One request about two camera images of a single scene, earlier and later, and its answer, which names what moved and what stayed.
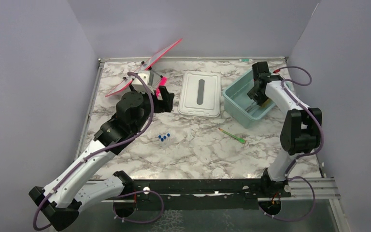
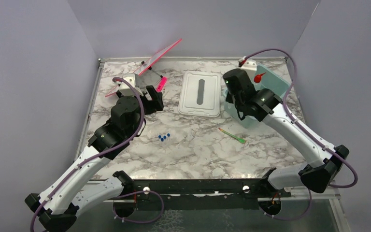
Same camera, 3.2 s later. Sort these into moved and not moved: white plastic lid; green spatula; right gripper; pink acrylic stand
Moved: right gripper
Not moved: white plastic lid; pink acrylic stand; green spatula
